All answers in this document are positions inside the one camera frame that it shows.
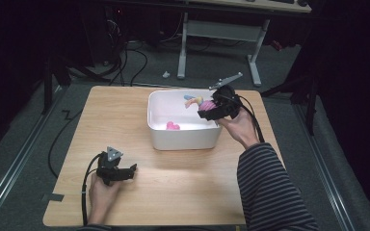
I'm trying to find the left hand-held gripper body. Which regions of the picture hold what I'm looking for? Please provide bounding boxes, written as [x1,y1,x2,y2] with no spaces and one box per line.
[95,145,125,187]

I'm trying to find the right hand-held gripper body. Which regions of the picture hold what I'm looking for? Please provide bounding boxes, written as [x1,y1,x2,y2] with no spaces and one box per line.
[207,71,244,122]

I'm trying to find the pink ball rope toy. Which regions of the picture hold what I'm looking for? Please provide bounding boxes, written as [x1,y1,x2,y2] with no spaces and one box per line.
[183,93,219,113]

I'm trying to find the white plastic bin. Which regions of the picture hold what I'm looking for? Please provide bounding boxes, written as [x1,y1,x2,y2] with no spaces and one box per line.
[146,89,225,151]

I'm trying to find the pink bone chew toy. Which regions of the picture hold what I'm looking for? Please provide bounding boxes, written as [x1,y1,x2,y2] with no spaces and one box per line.
[165,120,181,132]

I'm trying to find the person's left hand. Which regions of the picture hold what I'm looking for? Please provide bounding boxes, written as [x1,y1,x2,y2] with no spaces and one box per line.
[88,172,122,217]

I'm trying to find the person's right hand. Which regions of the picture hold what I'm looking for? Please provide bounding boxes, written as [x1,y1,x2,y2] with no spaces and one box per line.
[216,107,261,150]

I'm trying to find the grey tape strip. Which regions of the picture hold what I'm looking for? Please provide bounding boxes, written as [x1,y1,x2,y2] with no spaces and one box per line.
[40,192,66,203]

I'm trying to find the white-legged desk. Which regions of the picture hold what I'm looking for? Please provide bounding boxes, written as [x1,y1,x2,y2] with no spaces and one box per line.
[175,0,313,88]

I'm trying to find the red object under desk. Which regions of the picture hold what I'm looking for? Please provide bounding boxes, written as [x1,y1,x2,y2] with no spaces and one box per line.
[270,39,284,52]

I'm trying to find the black metal stand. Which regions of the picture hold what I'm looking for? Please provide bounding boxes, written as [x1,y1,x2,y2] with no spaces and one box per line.
[259,71,321,137]
[40,52,73,116]

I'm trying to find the dark computer tower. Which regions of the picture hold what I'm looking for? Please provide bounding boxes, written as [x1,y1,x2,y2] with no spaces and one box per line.
[82,5,127,65]

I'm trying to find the left hand-held gripper black cable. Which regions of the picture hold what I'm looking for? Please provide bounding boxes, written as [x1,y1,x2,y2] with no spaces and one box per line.
[81,152,105,227]

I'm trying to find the hand-held gripper black cable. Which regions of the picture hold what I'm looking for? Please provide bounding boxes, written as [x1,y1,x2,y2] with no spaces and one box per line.
[220,92,266,144]
[81,152,105,227]

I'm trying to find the right hand-held gripper black cable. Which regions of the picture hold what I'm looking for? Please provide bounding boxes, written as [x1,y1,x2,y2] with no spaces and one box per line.
[220,92,266,144]

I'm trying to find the thin black floor cable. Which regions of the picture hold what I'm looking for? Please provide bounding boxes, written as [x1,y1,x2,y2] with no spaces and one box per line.
[47,109,85,179]

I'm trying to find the black looped floor cables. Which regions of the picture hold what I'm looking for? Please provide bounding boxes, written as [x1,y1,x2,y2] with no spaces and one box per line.
[104,18,149,88]

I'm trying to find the metal floor rail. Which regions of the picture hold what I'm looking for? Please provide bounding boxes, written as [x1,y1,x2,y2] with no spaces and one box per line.
[0,86,64,223]
[292,101,357,231]

